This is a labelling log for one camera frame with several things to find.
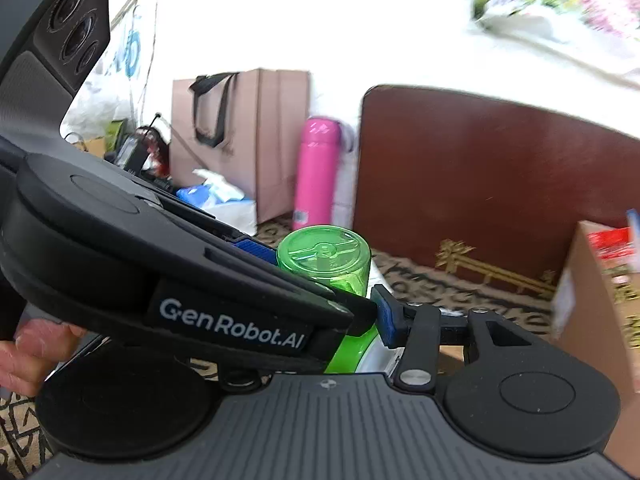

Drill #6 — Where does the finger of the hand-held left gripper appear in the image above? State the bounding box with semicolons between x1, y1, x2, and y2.
234;235;281;267
206;246;377;337

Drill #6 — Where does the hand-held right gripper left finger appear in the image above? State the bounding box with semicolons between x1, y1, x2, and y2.
220;370;262;393

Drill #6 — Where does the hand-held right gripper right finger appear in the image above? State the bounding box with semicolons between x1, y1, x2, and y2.
371;284;533;391

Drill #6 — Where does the green translucent plastic cup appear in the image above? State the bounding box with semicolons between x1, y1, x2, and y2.
276;226;401;376

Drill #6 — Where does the cardboard box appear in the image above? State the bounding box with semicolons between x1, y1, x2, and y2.
551;220;640;352

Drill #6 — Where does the person's left hand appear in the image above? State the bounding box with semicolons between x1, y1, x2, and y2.
0;321;87;399

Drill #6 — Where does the blue and white plastic bag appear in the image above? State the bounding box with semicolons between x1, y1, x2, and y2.
176;169;258;242

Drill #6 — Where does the pink thermos bottle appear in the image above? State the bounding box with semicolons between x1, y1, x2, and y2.
293;116;344;229

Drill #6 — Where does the black radio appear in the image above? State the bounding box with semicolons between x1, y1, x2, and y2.
116;114;163;178

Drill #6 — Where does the beige paper shopping bag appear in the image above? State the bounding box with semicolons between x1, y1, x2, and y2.
170;67;312;227

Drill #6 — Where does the green packet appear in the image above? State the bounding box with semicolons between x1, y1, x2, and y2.
104;120;130;152

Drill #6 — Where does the dark red wooden board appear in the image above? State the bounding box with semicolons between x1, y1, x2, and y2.
352;83;640;307

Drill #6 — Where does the white plastic bag blue print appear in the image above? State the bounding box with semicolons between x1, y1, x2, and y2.
62;0;168;138

